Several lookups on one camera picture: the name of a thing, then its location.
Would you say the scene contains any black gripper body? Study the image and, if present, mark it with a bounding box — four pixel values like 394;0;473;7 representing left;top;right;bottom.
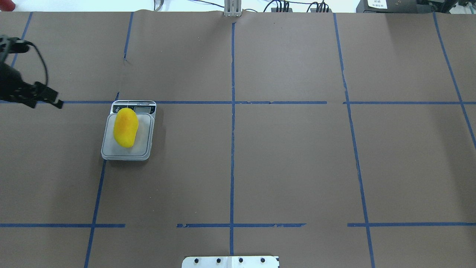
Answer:
0;63;38;108

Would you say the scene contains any yellow mango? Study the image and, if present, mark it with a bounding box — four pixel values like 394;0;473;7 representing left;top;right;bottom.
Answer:
113;108;139;148

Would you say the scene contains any red cylinder bottle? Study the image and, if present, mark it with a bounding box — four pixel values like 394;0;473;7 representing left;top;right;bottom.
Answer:
0;0;16;12

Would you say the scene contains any silver digital kitchen scale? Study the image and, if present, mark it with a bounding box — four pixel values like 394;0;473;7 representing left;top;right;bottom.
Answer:
101;100;156;161

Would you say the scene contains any black mini computer box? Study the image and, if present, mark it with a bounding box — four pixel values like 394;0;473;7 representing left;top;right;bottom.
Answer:
356;0;418;13

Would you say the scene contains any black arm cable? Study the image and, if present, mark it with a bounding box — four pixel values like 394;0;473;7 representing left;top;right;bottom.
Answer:
26;42;49;86

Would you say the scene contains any aluminium frame post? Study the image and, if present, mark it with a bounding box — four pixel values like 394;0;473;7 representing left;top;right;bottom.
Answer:
224;0;243;17

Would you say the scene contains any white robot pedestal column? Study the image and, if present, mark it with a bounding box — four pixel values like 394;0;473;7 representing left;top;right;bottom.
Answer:
181;255;280;268

